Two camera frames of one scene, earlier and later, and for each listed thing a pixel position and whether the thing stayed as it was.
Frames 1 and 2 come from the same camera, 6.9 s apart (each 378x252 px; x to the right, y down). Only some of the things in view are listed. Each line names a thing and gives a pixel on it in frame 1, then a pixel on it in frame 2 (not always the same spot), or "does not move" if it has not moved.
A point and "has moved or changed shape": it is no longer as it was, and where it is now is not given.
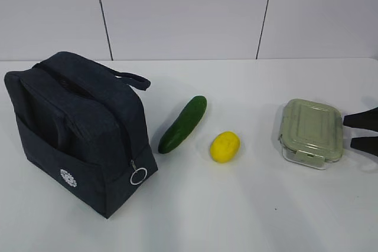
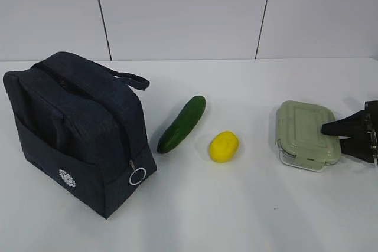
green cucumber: x=184 y=125 does not move
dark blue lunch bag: x=83 y=130 does not move
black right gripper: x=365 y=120 -> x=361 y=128
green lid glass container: x=311 y=133 has moved or changed shape
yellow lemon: x=225 y=146 does not move
